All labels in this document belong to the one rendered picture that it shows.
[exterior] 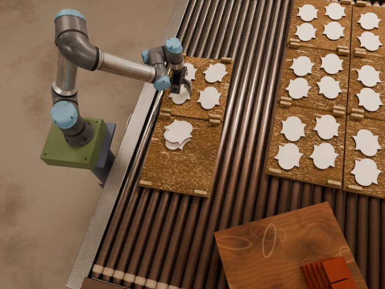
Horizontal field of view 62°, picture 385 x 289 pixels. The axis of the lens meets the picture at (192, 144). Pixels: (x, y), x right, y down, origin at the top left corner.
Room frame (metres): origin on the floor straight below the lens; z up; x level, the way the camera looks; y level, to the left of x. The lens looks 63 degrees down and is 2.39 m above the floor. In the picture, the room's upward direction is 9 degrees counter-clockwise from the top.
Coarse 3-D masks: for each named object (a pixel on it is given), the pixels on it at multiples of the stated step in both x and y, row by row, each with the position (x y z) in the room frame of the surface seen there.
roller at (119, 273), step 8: (208, 0) 1.80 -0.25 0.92; (208, 8) 1.73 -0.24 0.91; (200, 24) 1.59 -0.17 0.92; (200, 32) 1.53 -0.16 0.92; (192, 40) 1.48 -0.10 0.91; (192, 48) 1.40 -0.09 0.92; (192, 56) 1.34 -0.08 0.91; (144, 192) 0.54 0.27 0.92; (144, 200) 0.50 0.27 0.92; (136, 208) 0.47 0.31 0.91; (144, 208) 0.46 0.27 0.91; (136, 216) 0.42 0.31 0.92; (136, 224) 0.39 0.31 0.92; (128, 232) 0.36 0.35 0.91; (136, 232) 0.35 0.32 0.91; (128, 240) 0.32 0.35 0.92; (128, 248) 0.28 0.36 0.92; (120, 256) 0.26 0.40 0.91; (128, 256) 0.25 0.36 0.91; (120, 264) 0.22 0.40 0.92; (120, 272) 0.19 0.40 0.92; (112, 280) 0.16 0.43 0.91; (120, 280) 0.16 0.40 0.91
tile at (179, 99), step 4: (180, 88) 1.09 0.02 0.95; (184, 88) 1.09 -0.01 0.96; (192, 88) 1.08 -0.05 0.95; (180, 92) 1.07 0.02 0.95; (184, 92) 1.06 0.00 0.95; (168, 96) 1.05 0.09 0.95; (172, 96) 1.05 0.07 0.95; (176, 96) 1.04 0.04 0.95; (180, 96) 1.04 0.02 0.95; (184, 96) 1.04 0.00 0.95; (188, 96) 1.03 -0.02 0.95; (172, 100) 1.03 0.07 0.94; (176, 100) 1.02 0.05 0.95; (180, 100) 1.02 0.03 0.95; (184, 100) 1.01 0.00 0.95
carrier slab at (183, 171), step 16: (160, 128) 0.87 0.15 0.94; (192, 128) 0.84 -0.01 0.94; (208, 128) 0.82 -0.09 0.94; (160, 144) 0.77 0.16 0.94; (192, 144) 0.74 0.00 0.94; (208, 144) 0.73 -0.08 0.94; (160, 160) 0.69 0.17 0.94; (176, 160) 0.67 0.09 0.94; (192, 160) 0.66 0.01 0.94; (208, 160) 0.64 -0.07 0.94; (144, 176) 0.61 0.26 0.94; (160, 176) 0.60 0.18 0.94; (176, 176) 0.59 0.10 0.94; (192, 176) 0.57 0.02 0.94; (208, 176) 0.56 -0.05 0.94; (176, 192) 0.51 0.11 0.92; (192, 192) 0.49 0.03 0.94; (208, 192) 0.48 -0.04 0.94
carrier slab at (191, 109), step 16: (192, 64) 1.26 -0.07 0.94; (208, 64) 1.25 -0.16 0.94; (224, 64) 1.23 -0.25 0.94; (192, 80) 1.15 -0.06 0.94; (224, 80) 1.11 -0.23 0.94; (192, 96) 1.04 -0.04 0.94; (224, 96) 1.01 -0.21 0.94; (176, 112) 0.95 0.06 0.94; (192, 112) 0.93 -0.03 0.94; (208, 112) 0.92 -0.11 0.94; (224, 112) 0.91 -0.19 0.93
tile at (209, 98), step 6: (204, 90) 1.06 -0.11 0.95; (210, 90) 1.05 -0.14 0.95; (216, 90) 1.05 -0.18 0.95; (204, 96) 1.02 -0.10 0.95; (210, 96) 1.01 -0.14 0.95; (216, 96) 1.01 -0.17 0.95; (198, 102) 0.99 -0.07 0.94; (204, 102) 0.98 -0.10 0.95; (210, 102) 0.98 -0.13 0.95; (216, 102) 0.97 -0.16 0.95; (204, 108) 0.95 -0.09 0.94; (210, 108) 0.94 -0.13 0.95
